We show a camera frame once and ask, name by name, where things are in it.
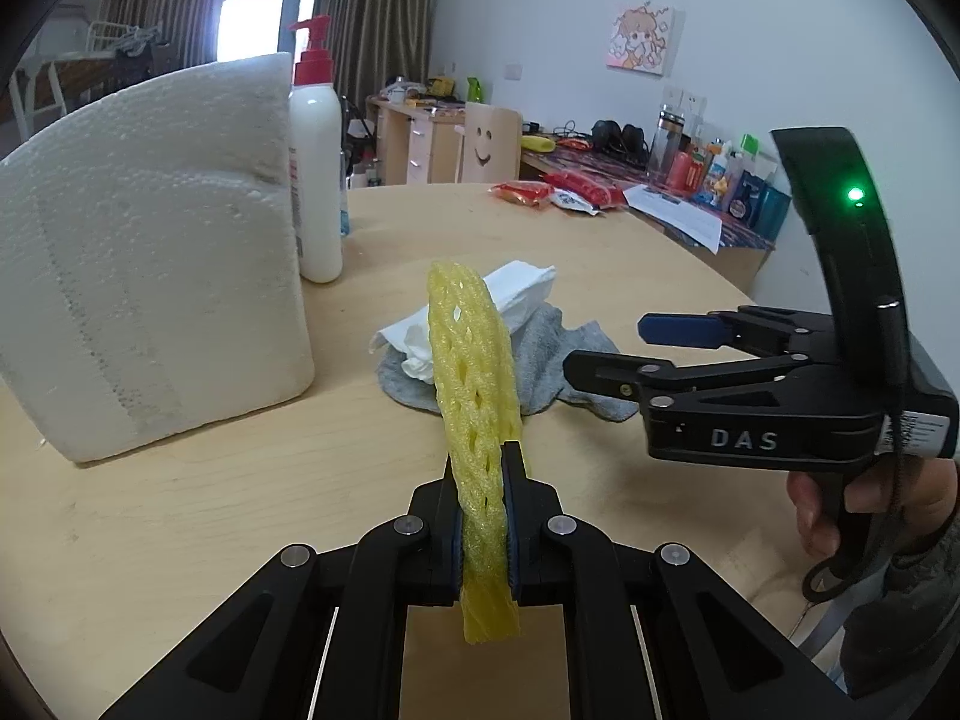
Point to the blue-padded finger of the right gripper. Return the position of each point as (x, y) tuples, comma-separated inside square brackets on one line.
[(752, 329)]

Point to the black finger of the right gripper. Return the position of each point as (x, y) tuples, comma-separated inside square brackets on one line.
[(781, 384)]

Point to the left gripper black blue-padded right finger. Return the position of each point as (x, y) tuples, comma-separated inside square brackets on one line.
[(652, 634)]

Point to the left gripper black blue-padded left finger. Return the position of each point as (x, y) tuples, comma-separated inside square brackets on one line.
[(309, 631)]

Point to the white tissue stack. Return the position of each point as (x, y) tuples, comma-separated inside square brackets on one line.
[(517, 289)]

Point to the yellow foam fruit net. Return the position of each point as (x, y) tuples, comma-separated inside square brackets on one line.
[(473, 372)]

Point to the person's right hand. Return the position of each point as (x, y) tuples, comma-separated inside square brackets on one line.
[(928, 494)]

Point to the grey sock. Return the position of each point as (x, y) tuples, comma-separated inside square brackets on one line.
[(539, 349)]

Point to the white printed paper sheet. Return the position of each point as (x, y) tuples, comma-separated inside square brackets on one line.
[(695, 222)]

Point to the red can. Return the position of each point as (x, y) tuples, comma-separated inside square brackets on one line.
[(679, 170)]

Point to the red snack bag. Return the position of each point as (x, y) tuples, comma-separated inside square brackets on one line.
[(600, 193)]

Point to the white snack packet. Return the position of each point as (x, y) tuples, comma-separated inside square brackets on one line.
[(572, 202)]

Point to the glass thermos bottle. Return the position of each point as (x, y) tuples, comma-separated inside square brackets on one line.
[(666, 141)]

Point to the black headphones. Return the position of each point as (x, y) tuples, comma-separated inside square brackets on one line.
[(624, 143)]

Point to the red orange snack packet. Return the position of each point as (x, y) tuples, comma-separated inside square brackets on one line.
[(526, 193)]

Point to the yellow object on desk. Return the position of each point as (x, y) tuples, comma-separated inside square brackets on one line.
[(538, 143)]

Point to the wooden smiley face chair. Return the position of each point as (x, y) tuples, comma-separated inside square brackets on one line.
[(490, 145)]

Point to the wooden desk with drawers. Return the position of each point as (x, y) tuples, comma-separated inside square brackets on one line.
[(416, 144)]

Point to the clear blue water bottle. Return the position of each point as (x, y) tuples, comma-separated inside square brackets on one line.
[(345, 225)]

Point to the white styrofoam box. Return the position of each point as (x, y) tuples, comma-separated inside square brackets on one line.
[(150, 280)]

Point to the white red pump lotion bottle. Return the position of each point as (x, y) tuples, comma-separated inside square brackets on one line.
[(316, 156)]

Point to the brown curtain right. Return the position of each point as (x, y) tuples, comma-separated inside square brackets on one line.
[(373, 41)]

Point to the metal bunk bed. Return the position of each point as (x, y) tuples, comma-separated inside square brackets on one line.
[(115, 56)]

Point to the anime girl wall picture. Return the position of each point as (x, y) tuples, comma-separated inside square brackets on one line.
[(640, 39)]

